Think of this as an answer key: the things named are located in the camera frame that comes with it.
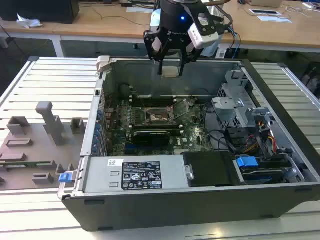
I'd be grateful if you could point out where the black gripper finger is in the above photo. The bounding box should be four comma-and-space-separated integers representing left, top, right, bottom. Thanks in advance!
177, 42, 204, 76
143, 29, 171, 76

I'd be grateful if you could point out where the silver CPU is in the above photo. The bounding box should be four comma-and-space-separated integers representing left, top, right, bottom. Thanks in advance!
161, 66, 181, 79

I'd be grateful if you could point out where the metal socket cover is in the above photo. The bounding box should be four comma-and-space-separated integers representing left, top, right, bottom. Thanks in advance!
173, 99, 195, 120

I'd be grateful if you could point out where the black RAM slot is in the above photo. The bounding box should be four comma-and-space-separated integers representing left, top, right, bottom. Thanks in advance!
131, 97, 176, 101
131, 101, 176, 105
131, 99, 176, 103
131, 103, 176, 107

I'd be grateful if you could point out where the CPU socket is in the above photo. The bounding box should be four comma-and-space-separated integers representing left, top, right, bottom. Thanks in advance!
138, 106, 177, 126

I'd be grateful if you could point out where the wooden desk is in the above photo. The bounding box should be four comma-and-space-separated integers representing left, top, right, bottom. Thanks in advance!
0, 0, 320, 55

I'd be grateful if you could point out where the metal drive cage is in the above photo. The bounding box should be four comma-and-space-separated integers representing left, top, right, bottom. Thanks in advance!
211, 69, 277, 133

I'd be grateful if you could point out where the green motherboard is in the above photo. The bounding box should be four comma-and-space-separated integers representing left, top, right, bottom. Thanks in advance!
103, 96, 217, 156

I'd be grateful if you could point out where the flat tablet device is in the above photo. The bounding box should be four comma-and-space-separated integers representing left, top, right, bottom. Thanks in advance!
249, 8, 280, 16

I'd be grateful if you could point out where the white paper sheet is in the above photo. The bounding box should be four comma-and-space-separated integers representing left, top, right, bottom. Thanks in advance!
257, 14, 293, 24

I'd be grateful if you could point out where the black plastic shroud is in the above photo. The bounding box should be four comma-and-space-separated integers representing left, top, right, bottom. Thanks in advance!
181, 150, 247, 188

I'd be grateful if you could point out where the hard disk in blue carrier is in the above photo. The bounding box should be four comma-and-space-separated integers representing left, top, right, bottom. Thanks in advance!
233, 155, 295, 186

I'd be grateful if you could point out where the black box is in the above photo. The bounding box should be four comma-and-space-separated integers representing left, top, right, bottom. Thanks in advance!
0, 0, 81, 25

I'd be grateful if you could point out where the crumpled white paper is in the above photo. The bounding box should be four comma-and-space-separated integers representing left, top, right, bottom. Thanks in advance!
16, 13, 43, 29

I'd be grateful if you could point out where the silver power supply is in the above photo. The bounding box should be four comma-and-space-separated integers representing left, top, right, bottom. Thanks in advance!
74, 155, 188, 195

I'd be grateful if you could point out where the grey-brown parts rack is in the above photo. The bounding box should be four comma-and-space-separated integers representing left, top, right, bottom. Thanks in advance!
0, 100, 88, 193

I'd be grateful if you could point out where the blue case latch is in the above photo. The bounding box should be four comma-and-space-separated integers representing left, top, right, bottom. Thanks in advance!
58, 171, 71, 184

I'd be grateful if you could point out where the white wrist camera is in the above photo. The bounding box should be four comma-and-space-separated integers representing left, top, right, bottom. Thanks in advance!
187, 11, 222, 50

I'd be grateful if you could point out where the grey case handle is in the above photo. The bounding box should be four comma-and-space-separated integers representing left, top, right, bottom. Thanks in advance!
96, 55, 111, 73

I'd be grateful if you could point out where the black cable bundle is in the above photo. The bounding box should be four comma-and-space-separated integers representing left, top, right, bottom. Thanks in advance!
202, 101, 242, 154

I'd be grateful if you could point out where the black flat wire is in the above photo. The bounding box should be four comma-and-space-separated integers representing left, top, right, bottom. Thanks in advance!
253, 122, 273, 161

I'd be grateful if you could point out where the coloured wire bundle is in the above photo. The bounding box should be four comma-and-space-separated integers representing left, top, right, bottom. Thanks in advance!
246, 119, 279, 154

